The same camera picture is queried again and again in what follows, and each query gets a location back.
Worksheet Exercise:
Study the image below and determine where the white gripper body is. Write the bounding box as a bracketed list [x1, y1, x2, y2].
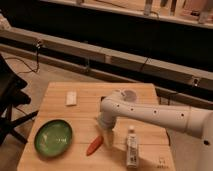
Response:
[97, 113, 116, 130]

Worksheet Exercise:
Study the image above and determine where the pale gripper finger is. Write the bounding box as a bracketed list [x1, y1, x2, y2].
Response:
[102, 130, 114, 147]

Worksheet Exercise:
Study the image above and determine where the black office chair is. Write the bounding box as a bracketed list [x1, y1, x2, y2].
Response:
[0, 54, 38, 145]

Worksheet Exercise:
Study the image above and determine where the clear plastic bottle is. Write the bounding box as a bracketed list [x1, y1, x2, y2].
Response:
[126, 125, 139, 168]

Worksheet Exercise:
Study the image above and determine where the green ceramic bowl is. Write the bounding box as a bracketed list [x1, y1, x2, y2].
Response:
[34, 119, 73, 158]

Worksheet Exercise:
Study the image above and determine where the black cable on floor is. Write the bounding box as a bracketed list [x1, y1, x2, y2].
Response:
[3, 39, 44, 75]

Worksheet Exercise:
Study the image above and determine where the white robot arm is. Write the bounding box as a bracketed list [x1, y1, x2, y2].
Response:
[98, 90, 213, 171]

